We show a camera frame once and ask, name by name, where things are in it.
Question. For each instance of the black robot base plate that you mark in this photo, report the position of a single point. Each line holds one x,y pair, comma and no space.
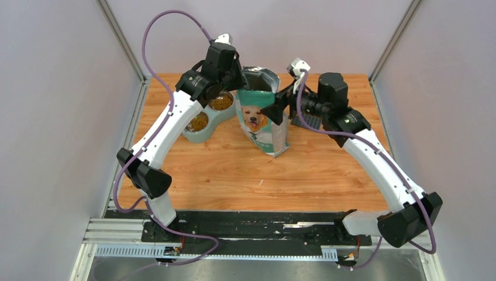
268,233

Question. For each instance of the teal double pet bowl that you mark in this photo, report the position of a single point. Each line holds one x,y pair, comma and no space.
215,118

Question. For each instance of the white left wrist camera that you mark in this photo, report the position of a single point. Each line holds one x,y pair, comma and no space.
225,38

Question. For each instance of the green pet food bag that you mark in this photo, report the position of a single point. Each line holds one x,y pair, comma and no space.
258,93

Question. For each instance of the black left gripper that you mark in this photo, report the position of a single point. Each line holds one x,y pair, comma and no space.
239,80

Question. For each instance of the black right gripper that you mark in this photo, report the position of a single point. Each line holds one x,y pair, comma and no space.
275,111

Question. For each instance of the brown pet food kibble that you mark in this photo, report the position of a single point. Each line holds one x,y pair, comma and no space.
220,103

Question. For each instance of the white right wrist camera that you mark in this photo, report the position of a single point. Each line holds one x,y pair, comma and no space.
294,69

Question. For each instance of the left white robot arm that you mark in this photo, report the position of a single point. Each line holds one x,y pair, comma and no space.
219,71

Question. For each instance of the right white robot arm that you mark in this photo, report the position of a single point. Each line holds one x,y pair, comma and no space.
411,211

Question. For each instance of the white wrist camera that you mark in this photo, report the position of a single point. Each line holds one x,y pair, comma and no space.
225,38
294,69

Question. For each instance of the dark grey building baseplate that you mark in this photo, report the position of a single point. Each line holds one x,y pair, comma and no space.
312,121

